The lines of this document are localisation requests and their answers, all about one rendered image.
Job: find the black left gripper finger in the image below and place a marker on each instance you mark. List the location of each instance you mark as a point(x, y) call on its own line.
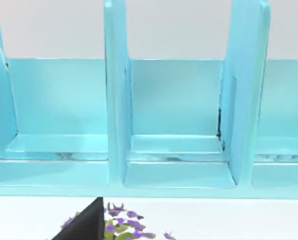
point(89, 223)

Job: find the purple flowering plant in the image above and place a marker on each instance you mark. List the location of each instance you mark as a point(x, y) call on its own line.
point(125, 226)

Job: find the light blue rack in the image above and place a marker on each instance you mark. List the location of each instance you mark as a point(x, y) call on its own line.
point(163, 112)

